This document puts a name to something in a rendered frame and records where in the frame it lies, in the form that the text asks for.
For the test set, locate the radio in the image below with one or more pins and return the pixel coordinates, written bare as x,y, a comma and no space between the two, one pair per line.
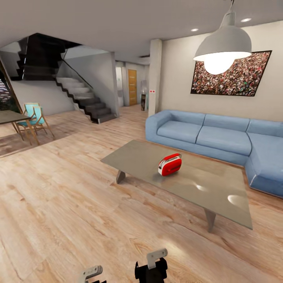
170,164

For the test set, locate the standing mirror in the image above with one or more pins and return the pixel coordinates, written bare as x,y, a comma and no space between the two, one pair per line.
143,95

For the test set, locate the picture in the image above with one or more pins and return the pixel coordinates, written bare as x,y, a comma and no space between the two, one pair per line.
241,79

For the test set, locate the sofa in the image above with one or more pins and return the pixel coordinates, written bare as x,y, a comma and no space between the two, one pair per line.
254,144

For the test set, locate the door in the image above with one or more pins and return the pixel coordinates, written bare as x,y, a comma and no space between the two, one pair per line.
132,87

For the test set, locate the stairs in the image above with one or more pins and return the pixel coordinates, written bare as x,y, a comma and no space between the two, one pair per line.
40,57

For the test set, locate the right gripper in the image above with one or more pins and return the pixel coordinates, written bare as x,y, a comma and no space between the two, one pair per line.
144,274

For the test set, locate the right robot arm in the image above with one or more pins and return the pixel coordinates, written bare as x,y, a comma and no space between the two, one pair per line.
154,271

